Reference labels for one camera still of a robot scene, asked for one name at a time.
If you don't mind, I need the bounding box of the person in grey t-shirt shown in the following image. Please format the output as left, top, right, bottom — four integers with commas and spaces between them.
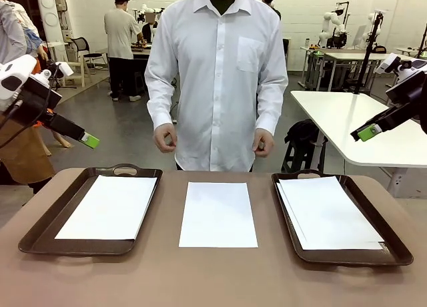
103, 0, 144, 103

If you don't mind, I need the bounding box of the white A4 paper sheet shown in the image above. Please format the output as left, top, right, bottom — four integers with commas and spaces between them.
278, 176, 385, 251
54, 175, 157, 241
276, 182, 384, 251

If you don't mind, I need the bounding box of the person's right forearm white sleeve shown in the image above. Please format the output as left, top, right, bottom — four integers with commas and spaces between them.
145, 83, 177, 129

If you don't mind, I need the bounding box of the person's right hand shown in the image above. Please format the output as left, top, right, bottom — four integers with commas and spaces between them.
153, 123, 179, 154

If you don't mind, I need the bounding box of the white tower air conditioner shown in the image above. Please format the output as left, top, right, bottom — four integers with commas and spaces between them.
35, 0, 64, 43

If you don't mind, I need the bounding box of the grey background work table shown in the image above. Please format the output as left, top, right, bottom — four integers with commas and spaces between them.
300, 46, 418, 91

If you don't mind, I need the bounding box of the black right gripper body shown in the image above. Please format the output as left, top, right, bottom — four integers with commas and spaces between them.
385, 75, 427, 134

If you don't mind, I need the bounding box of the person's left hand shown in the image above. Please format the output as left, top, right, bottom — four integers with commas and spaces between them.
252, 128, 275, 158

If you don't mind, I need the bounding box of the person in white shirt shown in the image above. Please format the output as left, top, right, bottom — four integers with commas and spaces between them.
144, 0, 290, 173

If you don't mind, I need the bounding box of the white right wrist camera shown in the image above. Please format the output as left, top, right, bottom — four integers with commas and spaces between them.
375, 53, 401, 76

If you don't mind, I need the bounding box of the dark background workbench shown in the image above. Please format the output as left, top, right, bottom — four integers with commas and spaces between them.
131, 45, 154, 94

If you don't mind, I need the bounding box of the black step stool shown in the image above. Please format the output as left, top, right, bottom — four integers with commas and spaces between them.
282, 140, 322, 174

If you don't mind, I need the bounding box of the white A4 paper stack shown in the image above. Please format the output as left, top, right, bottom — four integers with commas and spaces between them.
178, 182, 260, 248

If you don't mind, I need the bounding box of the white wooden folding chair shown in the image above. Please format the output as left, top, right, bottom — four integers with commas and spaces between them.
65, 55, 88, 87

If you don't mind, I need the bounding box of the person in brown apron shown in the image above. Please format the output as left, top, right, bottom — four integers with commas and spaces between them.
0, 0, 56, 194

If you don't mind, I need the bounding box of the white rounded table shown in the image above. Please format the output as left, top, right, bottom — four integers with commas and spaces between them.
290, 89, 427, 198

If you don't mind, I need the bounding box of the black tripod pole with camera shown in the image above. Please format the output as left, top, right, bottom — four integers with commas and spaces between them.
353, 11, 384, 95

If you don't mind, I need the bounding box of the person's left forearm white sleeve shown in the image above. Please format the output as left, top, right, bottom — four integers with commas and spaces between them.
255, 83, 290, 137

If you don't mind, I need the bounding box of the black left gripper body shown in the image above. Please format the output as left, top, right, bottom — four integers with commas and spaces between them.
13, 76, 63, 124

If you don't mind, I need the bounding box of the black mesh office chair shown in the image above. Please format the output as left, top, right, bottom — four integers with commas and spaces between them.
69, 36, 109, 69

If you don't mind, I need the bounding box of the black bag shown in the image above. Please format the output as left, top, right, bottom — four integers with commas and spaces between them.
284, 119, 323, 145

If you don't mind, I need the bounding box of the black background chair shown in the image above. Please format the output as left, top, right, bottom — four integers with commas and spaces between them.
282, 38, 292, 67

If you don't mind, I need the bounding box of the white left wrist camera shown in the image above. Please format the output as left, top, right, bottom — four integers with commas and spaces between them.
53, 61, 75, 77

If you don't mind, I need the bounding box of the brown plastic tray with handles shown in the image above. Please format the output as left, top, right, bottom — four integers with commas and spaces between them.
18, 163, 163, 257
272, 169, 414, 267

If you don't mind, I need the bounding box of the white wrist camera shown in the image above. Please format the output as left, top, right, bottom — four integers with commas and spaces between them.
375, 53, 401, 76
53, 61, 75, 77

